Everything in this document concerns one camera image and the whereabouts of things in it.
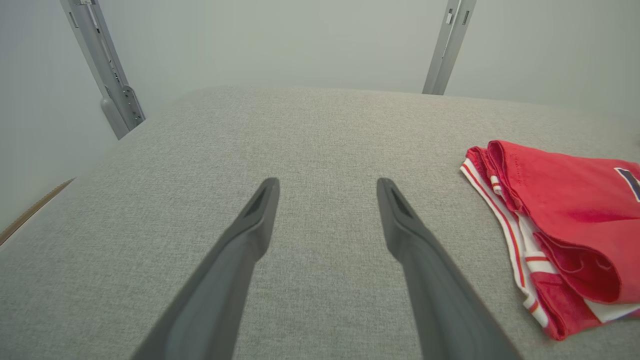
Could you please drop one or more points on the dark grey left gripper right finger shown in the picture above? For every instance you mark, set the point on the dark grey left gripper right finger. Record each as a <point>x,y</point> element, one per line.
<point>440,305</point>

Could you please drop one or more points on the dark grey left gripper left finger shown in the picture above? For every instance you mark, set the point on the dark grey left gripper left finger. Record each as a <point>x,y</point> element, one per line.
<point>220,295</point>

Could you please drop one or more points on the grey metal partition post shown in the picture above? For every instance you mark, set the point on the grey metal partition post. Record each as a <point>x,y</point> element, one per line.
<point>447,45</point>

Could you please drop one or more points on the grey metal side frame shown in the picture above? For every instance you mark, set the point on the grey metal side frame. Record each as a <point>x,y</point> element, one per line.
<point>107,70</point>

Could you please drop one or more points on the red and white t-shirt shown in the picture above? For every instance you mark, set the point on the red and white t-shirt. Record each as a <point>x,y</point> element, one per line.
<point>575,215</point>

